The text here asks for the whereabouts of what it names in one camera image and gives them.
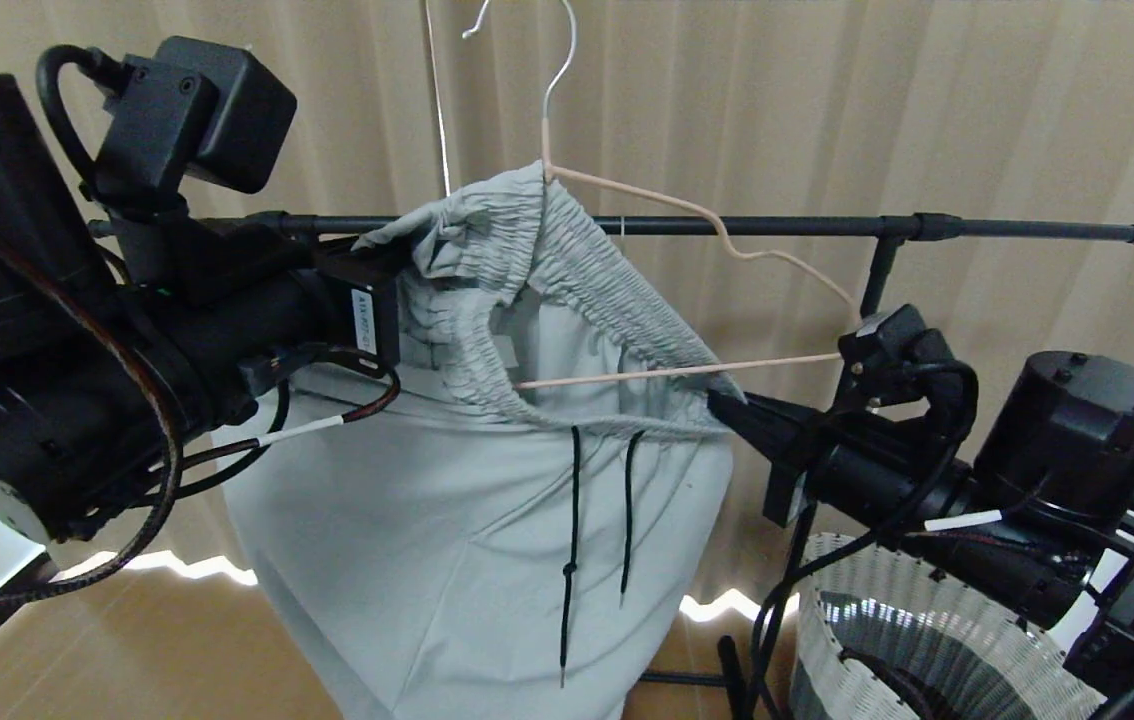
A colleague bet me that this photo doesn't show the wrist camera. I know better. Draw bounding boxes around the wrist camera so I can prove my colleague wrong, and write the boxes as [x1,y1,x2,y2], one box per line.
[837,305,958,451]
[92,37,298,301]

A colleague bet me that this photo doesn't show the beige curtain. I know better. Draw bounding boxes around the beige curtain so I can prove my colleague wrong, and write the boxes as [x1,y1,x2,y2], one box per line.
[0,0,1134,621]

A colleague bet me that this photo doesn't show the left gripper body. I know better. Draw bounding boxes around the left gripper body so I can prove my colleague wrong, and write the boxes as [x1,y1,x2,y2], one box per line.
[0,250,406,543]

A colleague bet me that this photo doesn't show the white laundry basket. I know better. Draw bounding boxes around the white laundry basket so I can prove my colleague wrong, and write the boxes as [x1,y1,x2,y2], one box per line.
[789,533,1108,720]

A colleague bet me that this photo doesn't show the black cable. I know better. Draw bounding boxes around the black cable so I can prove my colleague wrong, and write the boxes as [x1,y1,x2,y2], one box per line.
[35,45,128,201]
[742,358,980,720]

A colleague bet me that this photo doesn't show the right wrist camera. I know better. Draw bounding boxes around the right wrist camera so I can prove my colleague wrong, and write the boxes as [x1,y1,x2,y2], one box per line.
[837,305,958,451]

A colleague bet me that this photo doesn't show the pink clothes hanger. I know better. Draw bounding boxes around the pink clothes hanger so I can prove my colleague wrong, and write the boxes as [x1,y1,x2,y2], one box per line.
[462,0,863,391]

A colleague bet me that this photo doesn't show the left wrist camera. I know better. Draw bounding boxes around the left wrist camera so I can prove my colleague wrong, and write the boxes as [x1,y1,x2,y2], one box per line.
[92,37,298,301]

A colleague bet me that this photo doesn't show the pale grey shorts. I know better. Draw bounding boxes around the pale grey shorts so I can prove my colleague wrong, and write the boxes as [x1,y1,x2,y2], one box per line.
[212,160,748,720]

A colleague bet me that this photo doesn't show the black clothes rack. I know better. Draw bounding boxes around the black clothes rack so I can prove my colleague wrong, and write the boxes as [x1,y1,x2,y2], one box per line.
[87,210,1134,720]

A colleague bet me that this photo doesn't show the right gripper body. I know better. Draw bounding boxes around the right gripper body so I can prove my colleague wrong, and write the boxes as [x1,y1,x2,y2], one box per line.
[762,438,1093,629]

